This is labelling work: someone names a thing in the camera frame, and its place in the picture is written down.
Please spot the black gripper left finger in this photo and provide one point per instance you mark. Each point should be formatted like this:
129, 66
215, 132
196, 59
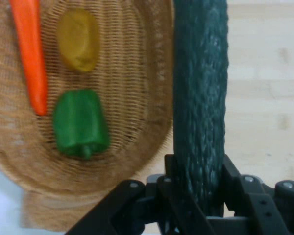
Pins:
142, 210

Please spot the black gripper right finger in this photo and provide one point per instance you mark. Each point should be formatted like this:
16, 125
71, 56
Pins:
264, 210

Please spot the dark green cucumber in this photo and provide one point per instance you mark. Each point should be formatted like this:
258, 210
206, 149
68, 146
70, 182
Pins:
201, 85

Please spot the green toy bell pepper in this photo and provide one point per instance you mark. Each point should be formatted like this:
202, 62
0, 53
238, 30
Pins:
79, 124

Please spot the light wooden cutting board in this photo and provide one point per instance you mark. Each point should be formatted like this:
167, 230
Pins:
264, 98

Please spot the woven wicker basket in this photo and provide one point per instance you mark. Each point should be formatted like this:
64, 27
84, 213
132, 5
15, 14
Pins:
127, 73

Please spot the yellow toy potato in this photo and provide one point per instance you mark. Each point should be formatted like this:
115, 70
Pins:
78, 40

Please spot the orange toy carrot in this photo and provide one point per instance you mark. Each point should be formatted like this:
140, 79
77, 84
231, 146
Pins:
30, 49

